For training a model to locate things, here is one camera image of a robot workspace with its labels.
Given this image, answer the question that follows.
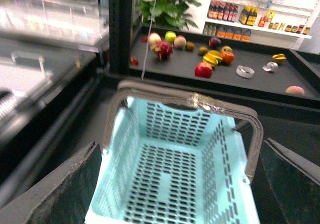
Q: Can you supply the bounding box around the pale peach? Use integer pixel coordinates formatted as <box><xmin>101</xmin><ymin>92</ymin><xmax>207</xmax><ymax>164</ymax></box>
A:
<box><xmin>173</xmin><ymin>36</ymin><xmax>187</xmax><ymax>49</ymax></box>

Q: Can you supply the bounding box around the small red fruit left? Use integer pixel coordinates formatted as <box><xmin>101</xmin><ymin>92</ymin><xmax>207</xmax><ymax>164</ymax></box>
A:
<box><xmin>129</xmin><ymin>56</ymin><xmax>139</xmax><ymax>66</ymax></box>

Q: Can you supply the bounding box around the brown kiwi left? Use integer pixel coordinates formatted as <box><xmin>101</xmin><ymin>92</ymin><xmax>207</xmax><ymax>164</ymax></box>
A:
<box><xmin>185</xmin><ymin>42</ymin><xmax>195</xmax><ymax>52</ymax></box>

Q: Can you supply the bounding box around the white yellowish pear fruit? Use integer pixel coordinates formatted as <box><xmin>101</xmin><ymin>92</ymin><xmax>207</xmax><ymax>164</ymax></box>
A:
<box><xmin>148</xmin><ymin>33</ymin><xmax>162</xmax><ymax>46</ymax></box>

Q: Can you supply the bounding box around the yellow star fruit centre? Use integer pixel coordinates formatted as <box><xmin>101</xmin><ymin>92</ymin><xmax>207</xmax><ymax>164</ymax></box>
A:
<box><xmin>203</xmin><ymin>51</ymin><xmax>223</xmax><ymax>67</ymax></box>

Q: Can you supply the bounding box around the yellow star fruit right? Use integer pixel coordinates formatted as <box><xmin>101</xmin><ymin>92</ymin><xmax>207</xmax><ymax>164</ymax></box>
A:
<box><xmin>272</xmin><ymin>54</ymin><xmax>287</xmax><ymax>65</ymax></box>

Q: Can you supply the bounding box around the pink peach front right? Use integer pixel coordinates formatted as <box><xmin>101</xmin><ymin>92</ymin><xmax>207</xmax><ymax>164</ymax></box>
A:
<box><xmin>285</xmin><ymin>86</ymin><xmax>305</xmax><ymax>96</ymax></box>

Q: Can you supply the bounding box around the red dragon fruit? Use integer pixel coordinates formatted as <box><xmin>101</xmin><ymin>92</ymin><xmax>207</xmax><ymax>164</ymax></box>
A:
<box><xmin>150</xmin><ymin>41</ymin><xmax>173</xmax><ymax>61</ymax></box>

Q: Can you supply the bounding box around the white tape ring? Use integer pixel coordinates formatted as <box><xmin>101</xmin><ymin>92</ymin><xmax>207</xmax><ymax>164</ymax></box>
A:
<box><xmin>235</xmin><ymin>65</ymin><xmax>255</xmax><ymax>79</ymax></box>

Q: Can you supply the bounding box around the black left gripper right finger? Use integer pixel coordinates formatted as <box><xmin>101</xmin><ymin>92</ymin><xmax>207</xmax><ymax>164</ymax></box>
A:
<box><xmin>260</xmin><ymin>138</ymin><xmax>320</xmax><ymax>223</ymax></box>

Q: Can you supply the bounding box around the white hanging cable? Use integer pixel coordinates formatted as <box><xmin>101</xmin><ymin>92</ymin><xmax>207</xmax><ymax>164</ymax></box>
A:
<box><xmin>140</xmin><ymin>0</ymin><xmax>161</xmax><ymax>80</ymax></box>

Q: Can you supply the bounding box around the brown kiwi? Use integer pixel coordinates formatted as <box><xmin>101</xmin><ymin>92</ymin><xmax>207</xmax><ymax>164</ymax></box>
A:
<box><xmin>198</xmin><ymin>46</ymin><xmax>209</xmax><ymax>56</ymax></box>
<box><xmin>185</xmin><ymin>42</ymin><xmax>195</xmax><ymax>52</ymax></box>

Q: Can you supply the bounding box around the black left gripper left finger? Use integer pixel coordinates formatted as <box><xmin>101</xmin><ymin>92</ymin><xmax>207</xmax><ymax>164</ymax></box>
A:
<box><xmin>0</xmin><ymin>142</ymin><xmax>102</xmax><ymax>223</ymax></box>

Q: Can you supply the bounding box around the light blue plastic basket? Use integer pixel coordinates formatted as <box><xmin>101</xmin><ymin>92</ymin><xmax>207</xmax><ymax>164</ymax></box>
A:
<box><xmin>85</xmin><ymin>80</ymin><xmax>264</xmax><ymax>223</ymax></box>

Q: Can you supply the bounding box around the orange persimmon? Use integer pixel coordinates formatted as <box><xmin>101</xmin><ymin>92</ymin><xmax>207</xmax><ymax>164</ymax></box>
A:
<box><xmin>221</xmin><ymin>51</ymin><xmax>235</xmax><ymax>64</ymax></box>

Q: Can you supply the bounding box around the green potted plant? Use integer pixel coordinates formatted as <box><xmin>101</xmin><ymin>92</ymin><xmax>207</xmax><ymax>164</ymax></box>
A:
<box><xmin>135</xmin><ymin>0</ymin><xmax>201</xmax><ymax>30</ymax></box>

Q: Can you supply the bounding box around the yellow star fruit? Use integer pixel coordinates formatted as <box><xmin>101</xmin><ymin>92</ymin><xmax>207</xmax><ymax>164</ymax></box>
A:
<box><xmin>203</xmin><ymin>51</ymin><xmax>223</xmax><ymax>67</ymax></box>
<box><xmin>272</xmin><ymin>54</ymin><xmax>287</xmax><ymax>65</ymax></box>

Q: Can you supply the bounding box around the white retail shelf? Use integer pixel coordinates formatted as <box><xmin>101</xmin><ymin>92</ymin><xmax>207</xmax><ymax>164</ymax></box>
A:
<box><xmin>202</xmin><ymin>0</ymin><xmax>320</xmax><ymax>50</ymax></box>

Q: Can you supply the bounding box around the red green apple behind persimmon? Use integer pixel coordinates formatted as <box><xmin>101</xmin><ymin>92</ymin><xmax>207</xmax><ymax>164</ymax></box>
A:
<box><xmin>221</xmin><ymin>46</ymin><xmax>233</xmax><ymax>54</ymax></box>

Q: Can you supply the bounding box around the brown kiwi right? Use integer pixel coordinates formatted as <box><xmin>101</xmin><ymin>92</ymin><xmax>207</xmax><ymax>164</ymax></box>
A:
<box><xmin>198</xmin><ymin>46</ymin><xmax>209</xmax><ymax>56</ymax></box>

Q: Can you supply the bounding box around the red apple on shelf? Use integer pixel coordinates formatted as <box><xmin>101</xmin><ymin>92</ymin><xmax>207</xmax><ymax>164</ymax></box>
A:
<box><xmin>194</xmin><ymin>62</ymin><xmax>213</xmax><ymax>78</ymax></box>

